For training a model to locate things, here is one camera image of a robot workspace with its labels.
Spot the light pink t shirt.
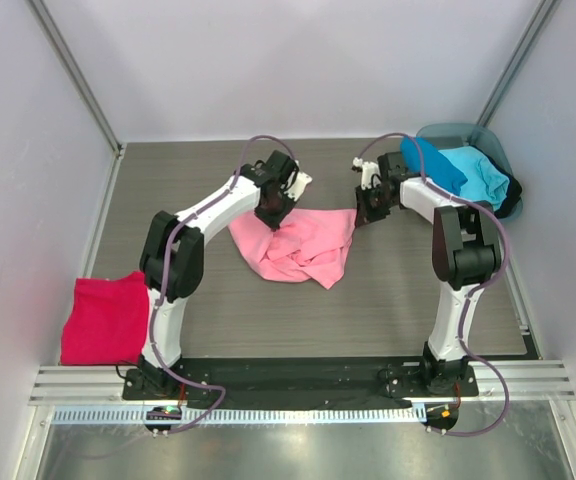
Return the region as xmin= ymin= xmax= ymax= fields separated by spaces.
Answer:
xmin=228 ymin=209 xmax=356 ymax=290

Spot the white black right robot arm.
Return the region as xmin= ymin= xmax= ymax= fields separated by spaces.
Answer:
xmin=352 ymin=154 xmax=502 ymax=398

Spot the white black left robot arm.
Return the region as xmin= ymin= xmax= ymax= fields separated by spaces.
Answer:
xmin=137 ymin=150 xmax=312 ymax=389

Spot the blue t shirt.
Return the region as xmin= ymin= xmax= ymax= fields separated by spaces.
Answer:
xmin=400 ymin=137 xmax=467 ymax=196

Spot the teal plastic basket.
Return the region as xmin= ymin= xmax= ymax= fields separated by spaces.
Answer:
xmin=417 ymin=123 xmax=522 ymax=222

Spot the cyan t shirt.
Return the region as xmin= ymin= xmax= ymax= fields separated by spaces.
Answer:
xmin=440 ymin=146 xmax=510 ymax=211

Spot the black t shirt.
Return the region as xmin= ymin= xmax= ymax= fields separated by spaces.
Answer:
xmin=481 ymin=156 xmax=523 ymax=219

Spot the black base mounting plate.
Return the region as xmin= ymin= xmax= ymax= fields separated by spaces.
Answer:
xmin=123 ymin=356 xmax=479 ymax=410

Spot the magenta folded t shirt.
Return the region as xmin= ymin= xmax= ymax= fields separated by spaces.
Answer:
xmin=60 ymin=271 xmax=149 ymax=366

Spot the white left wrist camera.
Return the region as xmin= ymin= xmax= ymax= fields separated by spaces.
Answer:
xmin=285 ymin=171 xmax=312 ymax=202

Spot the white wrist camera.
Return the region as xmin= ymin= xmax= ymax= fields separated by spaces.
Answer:
xmin=285 ymin=171 xmax=312 ymax=202
xmin=352 ymin=157 xmax=381 ymax=190

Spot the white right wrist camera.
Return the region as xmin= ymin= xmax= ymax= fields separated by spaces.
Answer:
xmin=352 ymin=157 xmax=381 ymax=190

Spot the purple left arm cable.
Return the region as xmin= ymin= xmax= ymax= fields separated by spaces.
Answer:
xmin=146 ymin=134 xmax=299 ymax=434

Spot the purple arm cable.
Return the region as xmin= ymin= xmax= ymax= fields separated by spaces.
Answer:
xmin=146 ymin=134 xmax=299 ymax=434
xmin=355 ymin=132 xmax=512 ymax=438

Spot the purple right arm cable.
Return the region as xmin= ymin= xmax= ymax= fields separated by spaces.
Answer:
xmin=355 ymin=132 xmax=512 ymax=438

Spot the slotted white cable duct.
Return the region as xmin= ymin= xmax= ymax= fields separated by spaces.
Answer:
xmin=52 ymin=404 xmax=426 ymax=427

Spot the right aluminium corner post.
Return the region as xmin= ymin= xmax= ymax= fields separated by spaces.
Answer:
xmin=477 ymin=0 xmax=561 ymax=127

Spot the aluminium corner post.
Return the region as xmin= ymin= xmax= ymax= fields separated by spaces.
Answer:
xmin=477 ymin=0 xmax=561 ymax=127
xmin=26 ymin=0 xmax=122 ymax=158

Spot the left aluminium corner post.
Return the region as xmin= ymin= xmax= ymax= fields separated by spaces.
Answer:
xmin=26 ymin=0 xmax=122 ymax=158

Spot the aluminium frame rail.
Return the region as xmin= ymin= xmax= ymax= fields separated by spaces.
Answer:
xmin=28 ymin=360 xmax=576 ymax=406

